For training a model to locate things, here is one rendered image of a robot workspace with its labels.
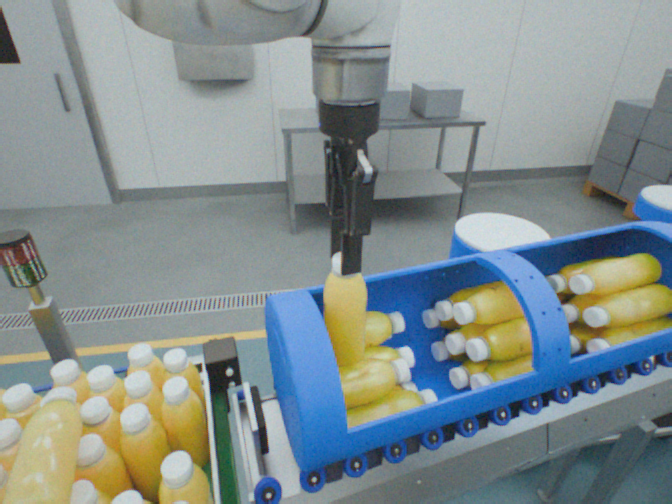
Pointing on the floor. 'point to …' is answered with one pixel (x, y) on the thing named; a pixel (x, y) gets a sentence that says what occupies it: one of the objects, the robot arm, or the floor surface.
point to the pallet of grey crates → (635, 148)
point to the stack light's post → (53, 332)
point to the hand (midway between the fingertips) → (345, 245)
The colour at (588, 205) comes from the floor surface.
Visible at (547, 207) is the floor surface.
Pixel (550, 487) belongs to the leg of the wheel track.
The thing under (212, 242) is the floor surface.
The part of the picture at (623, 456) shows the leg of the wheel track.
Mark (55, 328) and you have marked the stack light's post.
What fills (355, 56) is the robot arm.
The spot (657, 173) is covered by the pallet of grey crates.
